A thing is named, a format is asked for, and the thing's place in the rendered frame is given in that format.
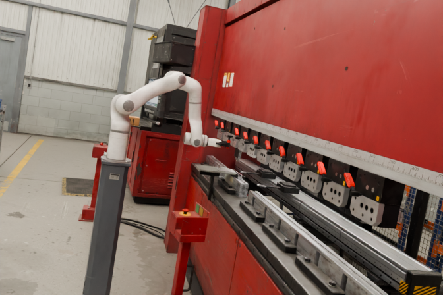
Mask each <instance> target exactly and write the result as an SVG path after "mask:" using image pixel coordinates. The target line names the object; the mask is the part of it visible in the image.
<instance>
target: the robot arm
mask: <svg viewBox="0 0 443 295"><path fill-rule="evenodd" d="M176 89H180V90H184V91H186V92H188V93H189V122H190V126H191V133H188V132H186V133H185V135H184V140H183V142H184V144H187V145H192V146H194V147H199V146H202V147H206V146H214V147H219V148H220V147H221V146H224V147H230V143H228V142H227V141H224V140H218V139H214V138H209V137H208V136H207V135H202V121H201V105H202V87H201V85H200V83H199V82H198V81H197V80H195V79H193V78H190V77H188V76H185V75H184V74H183V73H182V72H176V71H170V72H168V73H166V75H165V77H164V78H160V79H158V80H155V81H153V82H151V83H149V84H147V85H145V86H143V87H141V88H140V89H138V90H137V91H135V92H133V93H131V94H129V95H123V94H119V95H116V96H115V97H114V98H113V99H112V102H111V130H110V135H109V143H108V149H107V153H106V152H104V155H103V156H101V159H102V160H104V161H108V162H112V163H130V162H131V160H130V159H128V158H126V154H127V146H128V141H129V132H130V127H131V125H130V120H129V114H131V113H133V112H135V111H136V110H138V109H139V108H140V107H142V106H143V105H144V104H145V103H146V102H148V101H150V100H151V99H153V98H155V97H157V96H159V95H161V94H164V93H167V92H170V91H173V90H176Z"/></svg>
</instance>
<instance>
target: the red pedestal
mask: <svg viewBox="0 0 443 295"><path fill-rule="evenodd" d="M107 149H108V145H104V144H103V142H101V143H100V144H94V146H93V150H92V157H93V158H97V163H96V172H95V177H94V185H93V190H92V199H91V204H90V205H84V206H83V209H82V214H80V215H79V218H78V220H79V221H90V222H93V221H94V212H95V207H96V198H97V193H98V184H99V179H100V170H101V165H102V162H101V156H103V155H104V152H106V153H107Z"/></svg>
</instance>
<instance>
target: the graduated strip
mask: <svg viewBox="0 0 443 295"><path fill-rule="evenodd" d="M212 112H215V113H218V114H221V115H224V116H227V117H231V118H233V119H237V120H239V121H243V122H246V123H249V124H253V125H255V126H259V127H261V128H265V129H267V130H271V131H273V132H277V133H280V134H283V135H286V136H289V137H292V138H295V139H298V140H301V141H304V142H308V143H310V144H314V145H316V146H320V147H322V148H326V149H329V150H332V151H336V152H338V153H342V154H344V155H348V156H350V157H354V158H356V159H360V160H363V161H366V162H369V163H372V164H375V165H378V166H381V167H385V168H387V169H391V170H393V171H397V172H399V173H403V174H406V175H409V176H413V177H415V178H419V179H421V180H425V181H427V182H431V183H433V184H437V185H440V186H443V174H442V173H438V172H434V171H430V170H428V169H424V168H420V167H416V166H414V165H410V164H407V163H402V162H400V161H396V160H393V159H388V158H386V157H382V156H379V155H375V154H372V153H368V152H365V151H361V150H358V149H354V148H351V147H347V146H343V145H340V144H336V143H333V142H329V141H326V140H322V139H319V138H315V137H312V136H308V135H305V134H302V133H298V132H294V131H292V130H288V129H284V128H280V127H278V126H274V125H271V124H266V123H264V122H260V121H256V120H252V119H248V118H246V117H242V116H239V115H234V114H232V113H228V112H225V111H220V110H218V109H214V108H212Z"/></svg>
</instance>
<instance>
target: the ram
mask: <svg viewBox="0 0 443 295"><path fill-rule="evenodd" d="M233 72H234V77H233V84H232V87H229V83H230V78H231V73H233ZM225 73H227V77H228V73H230V75H229V81H227V78H226V83H225V87H223V79H224V74H225ZM227 83H228V87H226V86H227ZM212 108H214V109H218V110H220V111H225V112H228V113H232V114H234V115H239V116H242V117H246V118H248V119H252V120H256V121H260V122H264V123H266V124H271V125H274V126H278V127H280V128H284V129H288V130H292V131H294V132H298V133H302V134H305V135H308V136H312V137H315V138H319V139H322V140H326V141H329V142H333V143H336V144H340V145H343V146H347V147H350V148H354V149H358V150H361V151H365V152H368V153H372V154H375V155H379V156H382V157H386V158H388V159H393V160H396V161H400V162H402V163H407V164H410V165H414V166H416V167H420V168H424V169H428V170H430V171H434V172H438V173H442V174H443V0H279V1H277V2H275V3H273V4H271V5H269V6H267V7H265V8H263V9H261V10H259V11H257V12H255V13H254V14H252V15H250V16H248V17H246V18H244V19H242V20H240V21H238V22H236V23H234V24H232V25H230V26H228V27H226V28H225V34H224V38H223V46H222V51H221V58H220V65H219V70H218V78H217V82H216V90H215V94H214V102H213V107H212ZM212 115H213V116H216V117H219V118H221V119H225V120H227V121H230V122H234V123H236V124H239V125H241V126H244V127H247V128H250V129H253V130H255V131H258V132H261V133H263V134H267V135H269V136H272V137H275V138H277V139H280V140H283V141H285V142H289V143H291V144H294V145H296V146H300V147H302V148H305V149H308V150H311V151H314V152H316V153H319V154H322V155H325V156H327V157H331V158H332V159H336V160H338V161H341V162H344V163H347V164H349V165H353V166H355V167H358V168H360V169H363V170H366V171H369V172H372V173H374V174H378V175H380V176H383V177H386V178H389V179H391V180H395V181H396V182H400V183H402V184H405V185H408V186H410V187H413V188H416V189H418V190H422V191H424V192H427V193H429V194H433V195H435V196H438V197H441V198H443V186H440V185H437V184H433V183H431V182H427V181H425V180H421V179H419V178H415V177H413V176H409V175H406V174H403V173H399V172H397V171H393V170H391V169H387V168H385V167H381V166H378V165H375V164H372V163H369V162H366V161H363V160H360V159H356V158H354V157H350V156H348V155H344V154H342V153H338V152H336V151H332V150H329V149H326V148H323V147H320V146H316V145H314V144H310V143H308V142H304V141H301V140H298V139H295V138H292V137H289V136H286V135H283V134H280V133H277V132H273V131H271V130H267V129H265V128H261V127H259V126H255V125H253V124H249V123H246V122H243V121H239V120H237V119H233V118H231V117H227V116H224V115H221V114H218V113H215V112H212Z"/></svg>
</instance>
